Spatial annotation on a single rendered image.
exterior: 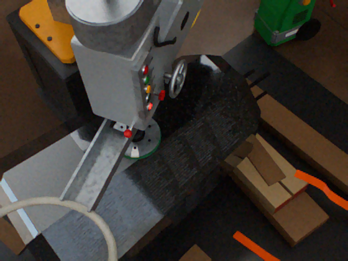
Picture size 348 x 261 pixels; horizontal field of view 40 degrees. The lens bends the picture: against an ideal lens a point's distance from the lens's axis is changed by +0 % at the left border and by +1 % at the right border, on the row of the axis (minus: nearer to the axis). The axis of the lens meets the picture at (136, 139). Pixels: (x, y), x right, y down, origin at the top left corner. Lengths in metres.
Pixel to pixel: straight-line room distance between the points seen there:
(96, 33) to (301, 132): 1.90
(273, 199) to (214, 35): 1.39
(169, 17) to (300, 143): 1.49
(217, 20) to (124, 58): 2.24
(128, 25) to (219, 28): 2.26
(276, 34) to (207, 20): 0.55
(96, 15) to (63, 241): 1.03
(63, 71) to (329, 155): 1.59
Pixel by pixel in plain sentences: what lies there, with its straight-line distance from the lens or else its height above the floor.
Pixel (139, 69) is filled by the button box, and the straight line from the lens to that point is 1.40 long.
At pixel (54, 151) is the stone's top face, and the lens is 2.10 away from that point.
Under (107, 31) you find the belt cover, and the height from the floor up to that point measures 1.67.
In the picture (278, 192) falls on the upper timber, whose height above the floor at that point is 0.22.
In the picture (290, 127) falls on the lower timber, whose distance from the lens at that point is 2.98.
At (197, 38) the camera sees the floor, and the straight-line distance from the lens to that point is 3.47.
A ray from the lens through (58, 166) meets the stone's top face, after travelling 2.06.
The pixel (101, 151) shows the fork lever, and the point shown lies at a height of 1.08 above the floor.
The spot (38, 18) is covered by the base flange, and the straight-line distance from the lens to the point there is 2.67.
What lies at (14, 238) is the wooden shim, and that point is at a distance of 2.88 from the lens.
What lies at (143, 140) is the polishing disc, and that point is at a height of 0.88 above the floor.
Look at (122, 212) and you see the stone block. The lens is 2.04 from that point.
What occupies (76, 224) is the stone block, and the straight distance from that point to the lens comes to 1.99.
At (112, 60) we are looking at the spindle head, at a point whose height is 1.52.
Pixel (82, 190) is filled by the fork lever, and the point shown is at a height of 1.08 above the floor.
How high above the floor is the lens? 2.61
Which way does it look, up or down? 60 degrees down
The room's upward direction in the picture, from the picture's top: 11 degrees counter-clockwise
